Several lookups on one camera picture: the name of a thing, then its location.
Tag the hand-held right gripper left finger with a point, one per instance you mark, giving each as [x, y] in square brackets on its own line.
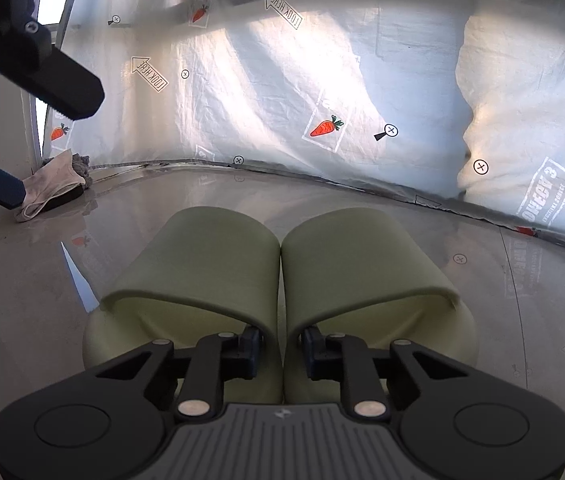
[252, 355]

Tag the crumpled cloth rag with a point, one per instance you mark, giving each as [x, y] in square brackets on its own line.
[50, 180]

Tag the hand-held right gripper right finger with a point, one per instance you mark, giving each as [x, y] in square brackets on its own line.
[314, 355]

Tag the white printed sheet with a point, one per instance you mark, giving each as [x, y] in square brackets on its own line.
[387, 60]

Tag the green slide sandal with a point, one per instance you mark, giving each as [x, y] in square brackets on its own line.
[202, 260]
[362, 260]

